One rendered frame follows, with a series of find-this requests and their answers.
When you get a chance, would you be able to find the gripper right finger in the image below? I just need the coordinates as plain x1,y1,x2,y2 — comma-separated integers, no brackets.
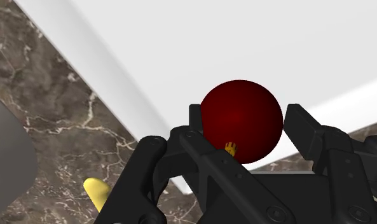
283,103,377,224

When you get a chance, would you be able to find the grey rounded object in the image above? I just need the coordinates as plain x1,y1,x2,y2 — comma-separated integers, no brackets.
0,93,39,220

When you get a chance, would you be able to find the yellow rounded object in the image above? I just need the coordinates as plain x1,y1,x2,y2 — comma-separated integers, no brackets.
83,177,113,214

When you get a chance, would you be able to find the dark red ball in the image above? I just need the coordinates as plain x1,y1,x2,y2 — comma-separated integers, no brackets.
200,80,284,165

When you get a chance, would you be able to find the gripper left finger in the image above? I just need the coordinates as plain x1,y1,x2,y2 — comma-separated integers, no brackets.
93,104,298,224

